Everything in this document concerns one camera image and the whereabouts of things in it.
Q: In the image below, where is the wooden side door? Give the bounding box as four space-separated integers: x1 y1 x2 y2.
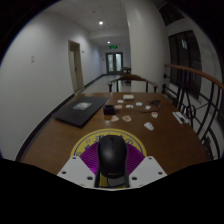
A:
68 40 85 93

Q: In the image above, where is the black closed laptop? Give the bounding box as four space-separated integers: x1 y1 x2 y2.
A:
52 95 110 129

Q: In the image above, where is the black computer mouse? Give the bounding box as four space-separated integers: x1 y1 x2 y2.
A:
96 134 130 187

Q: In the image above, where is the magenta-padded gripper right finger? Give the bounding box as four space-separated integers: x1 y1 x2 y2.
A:
124 143 168 188

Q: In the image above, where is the black railing with wooden rail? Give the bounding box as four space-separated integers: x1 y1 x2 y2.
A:
162 63 224 161

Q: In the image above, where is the glass double door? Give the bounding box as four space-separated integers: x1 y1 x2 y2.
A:
105 51 123 75

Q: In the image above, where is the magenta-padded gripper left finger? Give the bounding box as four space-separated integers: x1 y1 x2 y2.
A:
57 142 101 188

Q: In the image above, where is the round yellow blue mouse pad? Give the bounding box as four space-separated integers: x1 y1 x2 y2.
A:
70 128 148 158

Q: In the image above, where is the small white oblong piece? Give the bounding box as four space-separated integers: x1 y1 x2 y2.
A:
143 121 155 131

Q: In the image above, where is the dark window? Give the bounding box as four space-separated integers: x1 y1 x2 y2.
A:
168 30 203 99

